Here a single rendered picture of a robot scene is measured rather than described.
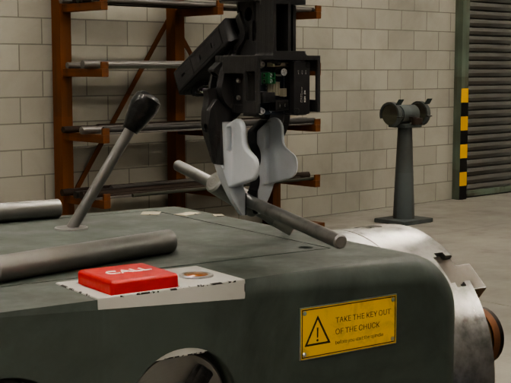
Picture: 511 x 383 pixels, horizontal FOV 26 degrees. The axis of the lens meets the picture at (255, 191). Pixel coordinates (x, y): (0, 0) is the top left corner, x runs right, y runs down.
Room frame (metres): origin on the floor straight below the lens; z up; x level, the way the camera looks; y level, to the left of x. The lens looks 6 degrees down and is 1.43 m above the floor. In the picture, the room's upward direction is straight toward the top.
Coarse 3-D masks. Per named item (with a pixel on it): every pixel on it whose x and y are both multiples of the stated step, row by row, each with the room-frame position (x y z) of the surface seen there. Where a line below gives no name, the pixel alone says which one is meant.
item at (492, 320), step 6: (486, 312) 1.40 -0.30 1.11; (492, 312) 1.41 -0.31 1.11; (486, 318) 1.39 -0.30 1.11; (492, 318) 1.39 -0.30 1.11; (492, 324) 1.39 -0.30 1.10; (498, 324) 1.39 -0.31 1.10; (492, 330) 1.38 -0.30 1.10; (498, 330) 1.39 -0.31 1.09; (492, 336) 1.38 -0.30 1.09; (498, 336) 1.38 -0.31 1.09; (492, 342) 1.38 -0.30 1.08; (498, 342) 1.38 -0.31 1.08; (498, 348) 1.38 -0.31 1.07; (498, 354) 1.39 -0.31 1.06
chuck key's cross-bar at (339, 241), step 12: (180, 168) 1.15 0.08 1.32; (192, 168) 1.14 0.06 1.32; (204, 180) 1.11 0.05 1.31; (252, 204) 1.03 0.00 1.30; (264, 204) 1.01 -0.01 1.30; (276, 216) 0.98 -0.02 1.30; (288, 216) 0.96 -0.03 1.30; (300, 228) 0.93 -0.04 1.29; (312, 228) 0.91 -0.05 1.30; (324, 228) 0.89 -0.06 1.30; (324, 240) 0.88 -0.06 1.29; (336, 240) 0.87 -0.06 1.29
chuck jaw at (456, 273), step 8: (440, 264) 1.26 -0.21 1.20; (448, 264) 1.26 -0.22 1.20; (464, 264) 1.30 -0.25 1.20; (448, 272) 1.25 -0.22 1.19; (456, 272) 1.26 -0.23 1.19; (464, 272) 1.28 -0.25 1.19; (472, 272) 1.29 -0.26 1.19; (456, 280) 1.24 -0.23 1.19; (464, 280) 1.25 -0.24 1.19; (472, 280) 1.28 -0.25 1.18; (480, 280) 1.28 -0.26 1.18; (480, 288) 1.27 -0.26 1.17
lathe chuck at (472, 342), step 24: (384, 240) 1.26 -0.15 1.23; (408, 240) 1.27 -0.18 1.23; (432, 240) 1.29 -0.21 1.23; (456, 288) 1.22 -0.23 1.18; (456, 312) 1.20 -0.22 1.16; (480, 312) 1.22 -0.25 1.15; (456, 336) 1.19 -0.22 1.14; (480, 336) 1.21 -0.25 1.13; (456, 360) 1.18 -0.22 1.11; (480, 360) 1.20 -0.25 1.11
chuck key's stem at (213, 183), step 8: (216, 176) 1.07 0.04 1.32; (208, 184) 1.08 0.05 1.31; (216, 184) 1.07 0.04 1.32; (216, 192) 1.07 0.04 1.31; (224, 192) 1.07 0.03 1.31; (224, 200) 1.08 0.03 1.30; (248, 208) 1.09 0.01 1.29; (264, 216) 1.11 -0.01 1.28; (272, 224) 1.12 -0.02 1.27; (280, 224) 1.12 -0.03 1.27; (288, 232) 1.13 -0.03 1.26
